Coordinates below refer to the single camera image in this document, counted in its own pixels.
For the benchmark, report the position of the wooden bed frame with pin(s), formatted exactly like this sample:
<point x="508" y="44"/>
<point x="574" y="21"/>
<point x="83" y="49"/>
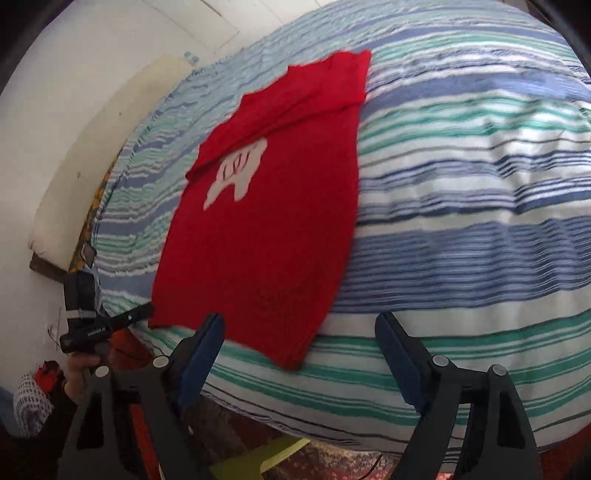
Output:
<point x="46" y="267"/>

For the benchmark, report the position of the yellow green stool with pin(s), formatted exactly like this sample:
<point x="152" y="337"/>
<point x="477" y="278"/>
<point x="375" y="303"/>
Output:
<point x="258" y="459"/>

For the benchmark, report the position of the person's left forearm black sleeve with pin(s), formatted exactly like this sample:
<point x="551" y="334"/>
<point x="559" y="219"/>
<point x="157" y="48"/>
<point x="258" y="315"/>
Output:
<point x="60" y="424"/>

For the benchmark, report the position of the red sweater with white print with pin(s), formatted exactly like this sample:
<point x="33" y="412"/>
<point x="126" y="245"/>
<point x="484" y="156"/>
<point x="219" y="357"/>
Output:
<point x="268" y="230"/>

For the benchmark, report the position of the white blue patterned cloth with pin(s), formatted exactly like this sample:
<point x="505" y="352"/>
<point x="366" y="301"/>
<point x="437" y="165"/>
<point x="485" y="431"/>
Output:
<point x="30" y="406"/>

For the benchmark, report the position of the yellow patterned sheet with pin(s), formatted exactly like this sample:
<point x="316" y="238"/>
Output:
<point x="92" y="212"/>

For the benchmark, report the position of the person's left hand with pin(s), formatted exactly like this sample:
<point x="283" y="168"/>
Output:
<point x="76" y="371"/>

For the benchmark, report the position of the small red cloth item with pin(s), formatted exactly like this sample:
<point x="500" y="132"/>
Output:
<point x="50" y="376"/>

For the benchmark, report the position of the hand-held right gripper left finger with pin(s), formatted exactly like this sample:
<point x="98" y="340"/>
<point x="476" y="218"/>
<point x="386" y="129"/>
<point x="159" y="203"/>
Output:
<point x="201" y="364"/>

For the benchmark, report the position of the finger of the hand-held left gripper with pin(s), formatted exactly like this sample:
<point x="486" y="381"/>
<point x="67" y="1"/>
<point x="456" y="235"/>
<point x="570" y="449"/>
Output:
<point x="129" y="318"/>

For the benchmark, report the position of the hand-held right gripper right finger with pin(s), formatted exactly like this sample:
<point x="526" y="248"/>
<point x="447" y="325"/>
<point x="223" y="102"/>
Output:
<point x="399" y="364"/>

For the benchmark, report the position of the small teal wall clips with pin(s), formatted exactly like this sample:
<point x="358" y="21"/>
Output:
<point x="190" y="56"/>

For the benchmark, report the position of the dark patterned carpet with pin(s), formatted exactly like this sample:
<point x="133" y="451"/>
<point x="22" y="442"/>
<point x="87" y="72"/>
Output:
<point x="332" y="464"/>

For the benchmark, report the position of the orange fuzzy rug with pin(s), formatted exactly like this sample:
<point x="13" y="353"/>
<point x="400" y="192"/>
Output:
<point x="556" y="468"/>

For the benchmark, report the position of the beige headboard cushion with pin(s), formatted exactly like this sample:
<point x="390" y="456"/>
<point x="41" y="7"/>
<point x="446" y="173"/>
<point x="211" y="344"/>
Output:
<point x="92" y="161"/>

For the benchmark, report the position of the blue green striped duvet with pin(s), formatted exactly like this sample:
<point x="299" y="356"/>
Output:
<point x="461" y="230"/>

